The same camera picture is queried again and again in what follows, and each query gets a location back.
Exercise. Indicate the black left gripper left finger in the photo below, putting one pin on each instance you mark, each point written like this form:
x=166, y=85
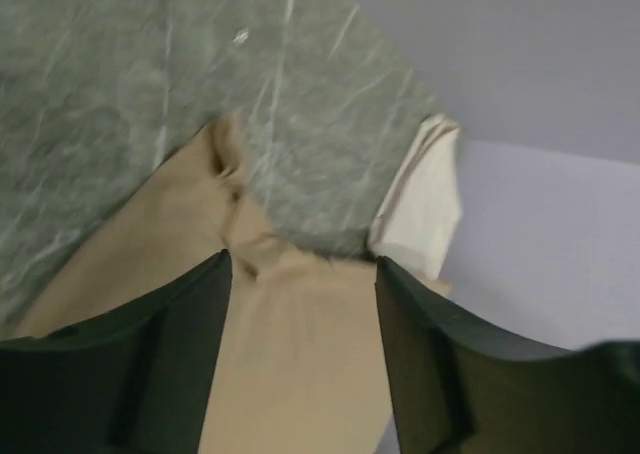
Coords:
x=135, y=379

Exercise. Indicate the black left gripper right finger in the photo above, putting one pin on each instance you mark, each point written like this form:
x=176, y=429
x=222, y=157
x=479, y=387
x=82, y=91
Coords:
x=460, y=384

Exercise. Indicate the beige t shirt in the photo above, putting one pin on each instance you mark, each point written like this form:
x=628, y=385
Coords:
x=301, y=367

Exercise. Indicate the folded white t shirt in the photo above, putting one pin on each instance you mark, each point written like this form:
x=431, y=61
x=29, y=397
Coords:
x=418, y=216

